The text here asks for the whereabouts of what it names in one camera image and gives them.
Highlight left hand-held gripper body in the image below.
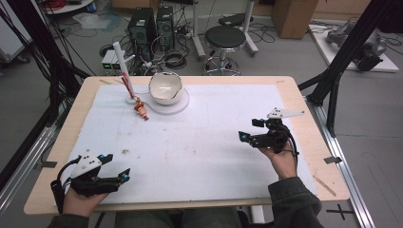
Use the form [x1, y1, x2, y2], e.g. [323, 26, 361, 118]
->
[68, 149, 124, 198]

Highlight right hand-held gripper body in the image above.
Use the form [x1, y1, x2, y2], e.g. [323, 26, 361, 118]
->
[248, 106, 306, 155]

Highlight doll keychain with red strap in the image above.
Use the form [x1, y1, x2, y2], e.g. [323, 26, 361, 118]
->
[121, 71, 150, 122]

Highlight white hook stand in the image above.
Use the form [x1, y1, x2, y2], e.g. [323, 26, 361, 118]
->
[112, 41, 191, 116]

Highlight person's left hand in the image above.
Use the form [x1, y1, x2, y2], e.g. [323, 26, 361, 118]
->
[62, 187, 109, 219]

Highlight person's right hand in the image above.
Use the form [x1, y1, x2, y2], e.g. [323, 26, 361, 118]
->
[258, 140, 299, 181]

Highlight black tape piece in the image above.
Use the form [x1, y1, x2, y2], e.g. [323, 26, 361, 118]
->
[323, 155, 343, 165]
[33, 160, 58, 170]

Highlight white table mat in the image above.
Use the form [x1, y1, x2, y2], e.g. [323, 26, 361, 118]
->
[52, 83, 318, 207]

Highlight person's legs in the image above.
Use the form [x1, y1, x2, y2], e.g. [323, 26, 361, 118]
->
[114, 207, 252, 228]

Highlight long wooden stick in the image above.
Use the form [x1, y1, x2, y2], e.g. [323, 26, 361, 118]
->
[312, 174, 337, 198]

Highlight white table leg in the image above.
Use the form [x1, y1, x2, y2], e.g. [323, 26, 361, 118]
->
[249, 205, 266, 224]

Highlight white metal stand leg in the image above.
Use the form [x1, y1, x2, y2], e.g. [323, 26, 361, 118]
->
[241, 0, 259, 58]
[191, 0, 207, 62]

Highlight white eggshell-shaped bowl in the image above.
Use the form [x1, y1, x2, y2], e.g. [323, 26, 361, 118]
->
[148, 71, 184, 106]

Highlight black round stool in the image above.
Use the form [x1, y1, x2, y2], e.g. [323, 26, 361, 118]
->
[202, 25, 248, 77]

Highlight white power supply unit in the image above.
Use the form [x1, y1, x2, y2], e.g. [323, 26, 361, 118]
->
[110, 52, 126, 72]
[101, 48, 117, 72]

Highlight black tape cross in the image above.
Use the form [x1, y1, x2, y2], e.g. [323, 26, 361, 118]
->
[325, 203, 355, 221]

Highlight flat black stand base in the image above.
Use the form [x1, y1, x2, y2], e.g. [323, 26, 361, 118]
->
[218, 12, 255, 28]

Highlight brown cardboard box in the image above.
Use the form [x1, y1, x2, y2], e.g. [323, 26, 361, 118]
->
[271, 0, 319, 40]

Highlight large black computer tower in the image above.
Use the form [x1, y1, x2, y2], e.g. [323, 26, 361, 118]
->
[126, 7, 157, 54]

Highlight slim black computer tower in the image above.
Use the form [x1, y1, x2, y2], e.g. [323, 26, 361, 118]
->
[155, 5, 176, 49]

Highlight clear plastic bag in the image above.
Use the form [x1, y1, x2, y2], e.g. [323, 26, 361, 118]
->
[72, 11, 124, 31]

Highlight white platform board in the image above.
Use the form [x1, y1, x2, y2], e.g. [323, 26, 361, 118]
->
[308, 23, 400, 73]

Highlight white round table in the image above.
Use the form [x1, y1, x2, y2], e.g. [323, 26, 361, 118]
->
[40, 0, 96, 16]

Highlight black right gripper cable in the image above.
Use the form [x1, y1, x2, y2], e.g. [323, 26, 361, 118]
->
[283, 124, 300, 169]

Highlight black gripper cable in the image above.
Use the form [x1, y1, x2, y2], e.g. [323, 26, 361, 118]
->
[50, 154, 83, 214]
[283, 124, 300, 169]

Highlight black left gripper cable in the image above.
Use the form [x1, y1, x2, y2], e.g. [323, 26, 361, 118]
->
[50, 154, 83, 214]

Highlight aluminium rail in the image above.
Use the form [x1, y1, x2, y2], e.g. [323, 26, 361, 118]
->
[0, 125, 59, 217]
[305, 95, 376, 228]

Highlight coil of black cables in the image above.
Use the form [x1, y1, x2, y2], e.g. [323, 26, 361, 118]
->
[163, 48, 188, 70]

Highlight black metal frame strut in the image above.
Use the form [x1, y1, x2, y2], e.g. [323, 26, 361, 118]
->
[297, 0, 403, 138]

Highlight black frame with cables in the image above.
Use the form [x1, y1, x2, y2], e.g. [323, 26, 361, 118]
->
[0, 0, 91, 191]

